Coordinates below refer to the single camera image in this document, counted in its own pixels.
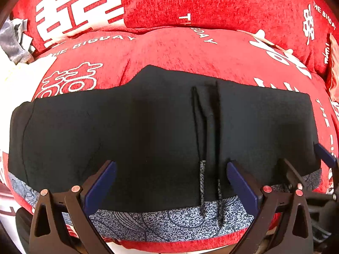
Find red quilt with white characters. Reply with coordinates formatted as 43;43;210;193
0;26;339;253

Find white bed sheet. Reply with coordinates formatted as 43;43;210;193
0;47;58;122

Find grey crumpled cloth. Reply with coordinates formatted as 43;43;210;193
1;17;35;64

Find black pants with grey waistband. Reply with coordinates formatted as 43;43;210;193
8;65;321;242

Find red packet with pattern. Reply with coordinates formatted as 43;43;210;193
326;33;339;102

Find red pillow with white characters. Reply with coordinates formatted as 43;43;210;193
12;0;338;76

